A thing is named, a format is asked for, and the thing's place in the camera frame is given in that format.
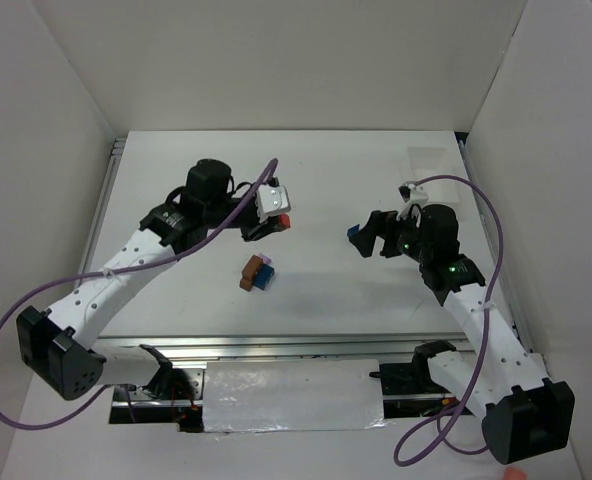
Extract brown arch wood block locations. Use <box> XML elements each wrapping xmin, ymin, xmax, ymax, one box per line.
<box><xmin>239</xmin><ymin>255</ymin><xmax>264</xmax><ymax>291</ymax></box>

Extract silver foil tape sheet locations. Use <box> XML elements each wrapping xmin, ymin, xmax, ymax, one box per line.
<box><xmin>202</xmin><ymin>359</ymin><xmax>386</xmax><ymax>433</ymax></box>

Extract aluminium frame rail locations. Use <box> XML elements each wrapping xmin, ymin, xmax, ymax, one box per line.
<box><xmin>53</xmin><ymin>134</ymin><xmax>532</xmax><ymax>359</ymax></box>

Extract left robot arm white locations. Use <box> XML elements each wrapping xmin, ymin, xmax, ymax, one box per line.
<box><xmin>16</xmin><ymin>159</ymin><xmax>291</xmax><ymax>401</ymax></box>

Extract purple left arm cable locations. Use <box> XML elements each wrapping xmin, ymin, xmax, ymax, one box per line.
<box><xmin>0</xmin><ymin>158</ymin><xmax>280</xmax><ymax>431</ymax></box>

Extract blue notched wood block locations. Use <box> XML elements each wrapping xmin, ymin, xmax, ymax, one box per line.
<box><xmin>253</xmin><ymin>264</ymin><xmax>275</xmax><ymax>291</ymax></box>

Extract blue triangular wood block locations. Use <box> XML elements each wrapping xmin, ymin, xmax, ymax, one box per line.
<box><xmin>347</xmin><ymin>224</ymin><xmax>361</xmax><ymax>240</ymax></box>

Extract orange-red wood cube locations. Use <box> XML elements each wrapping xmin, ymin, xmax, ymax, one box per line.
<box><xmin>278</xmin><ymin>214</ymin><xmax>291</xmax><ymax>230</ymax></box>

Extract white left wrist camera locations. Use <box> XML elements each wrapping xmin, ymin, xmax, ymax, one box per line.
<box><xmin>255</xmin><ymin>184</ymin><xmax>291</xmax><ymax>223</ymax></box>

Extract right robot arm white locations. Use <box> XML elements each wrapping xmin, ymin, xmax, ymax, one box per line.
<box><xmin>347</xmin><ymin>204</ymin><xmax>575</xmax><ymax>465</ymax></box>

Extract orange object at edge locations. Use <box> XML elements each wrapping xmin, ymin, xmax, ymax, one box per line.
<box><xmin>502</xmin><ymin>466</ymin><xmax>527</xmax><ymax>480</ymax></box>

